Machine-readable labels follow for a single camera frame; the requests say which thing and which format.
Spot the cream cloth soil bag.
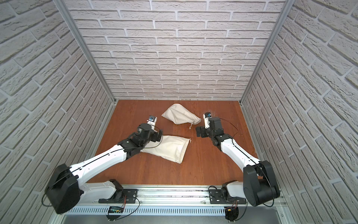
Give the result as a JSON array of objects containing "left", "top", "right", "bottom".
[
  {"left": 141, "top": 135, "right": 191, "bottom": 164},
  {"left": 161, "top": 104, "right": 201, "bottom": 126}
]

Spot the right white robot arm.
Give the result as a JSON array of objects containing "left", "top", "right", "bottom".
[{"left": 196, "top": 113, "right": 280, "bottom": 206}]

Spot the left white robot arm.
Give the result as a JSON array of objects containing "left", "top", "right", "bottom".
[{"left": 44, "top": 123, "right": 163, "bottom": 214}]

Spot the left electronics board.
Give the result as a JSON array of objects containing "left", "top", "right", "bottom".
[{"left": 106, "top": 206, "right": 124, "bottom": 221}]

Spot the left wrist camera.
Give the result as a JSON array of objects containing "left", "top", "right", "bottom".
[{"left": 147, "top": 115, "right": 157, "bottom": 126}]

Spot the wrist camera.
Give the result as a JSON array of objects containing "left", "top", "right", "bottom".
[
  {"left": 203, "top": 112, "right": 212, "bottom": 129},
  {"left": 147, "top": 115, "right": 157, "bottom": 126}
]

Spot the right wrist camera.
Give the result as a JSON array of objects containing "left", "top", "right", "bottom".
[{"left": 203, "top": 112, "right": 212, "bottom": 129}]

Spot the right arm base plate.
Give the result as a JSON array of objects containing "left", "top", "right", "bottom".
[{"left": 208, "top": 189, "right": 247, "bottom": 205}]

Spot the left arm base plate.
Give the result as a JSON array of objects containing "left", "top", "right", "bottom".
[{"left": 98, "top": 189, "right": 138, "bottom": 204}]

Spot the aluminium rail frame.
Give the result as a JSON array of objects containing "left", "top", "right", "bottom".
[{"left": 49, "top": 185, "right": 294, "bottom": 224}]

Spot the right corner aluminium post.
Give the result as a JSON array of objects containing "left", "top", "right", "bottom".
[{"left": 239, "top": 0, "right": 295, "bottom": 105}]

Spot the corner aluminium post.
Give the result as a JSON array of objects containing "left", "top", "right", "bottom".
[
  {"left": 239, "top": 0, "right": 295, "bottom": 105},
  {"left": 54, "top": 0, "right": 117, "bottom": 105}
]

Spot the left corner aluminium post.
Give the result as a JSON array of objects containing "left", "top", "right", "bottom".
[{"left": 54, "top": 0, "right": 117, "bottom": 105}]

